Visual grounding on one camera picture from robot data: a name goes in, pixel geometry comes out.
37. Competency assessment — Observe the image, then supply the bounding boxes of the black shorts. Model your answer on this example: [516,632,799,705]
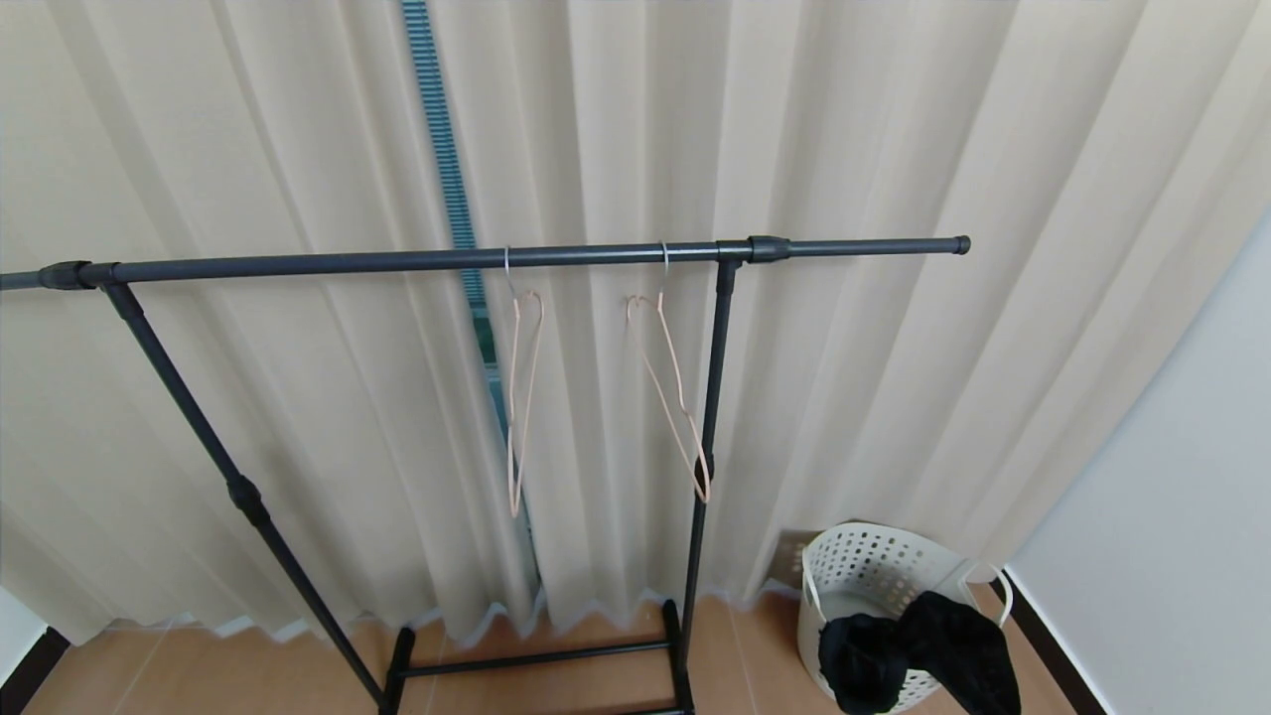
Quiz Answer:
[899,593,1022,715]

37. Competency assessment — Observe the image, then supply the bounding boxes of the black garment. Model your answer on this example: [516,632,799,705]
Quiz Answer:
[818,613,910,715]

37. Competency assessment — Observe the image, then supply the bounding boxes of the white laundry basket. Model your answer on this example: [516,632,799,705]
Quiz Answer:
[799,521,1014,714]

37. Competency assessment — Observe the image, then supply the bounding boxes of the black clothes rack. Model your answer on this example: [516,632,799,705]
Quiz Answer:
[0,235,971,715]

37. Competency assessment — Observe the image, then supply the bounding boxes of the beige curtain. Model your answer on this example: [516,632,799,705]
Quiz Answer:
[427,0,1271,637]
[0,0,542,646]

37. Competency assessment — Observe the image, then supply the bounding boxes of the window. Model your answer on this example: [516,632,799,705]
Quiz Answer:
[400,0,542,597]

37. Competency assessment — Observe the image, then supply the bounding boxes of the pink clothes hanger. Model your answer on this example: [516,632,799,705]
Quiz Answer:
[503,246,545,518]
[626,241,713,504]

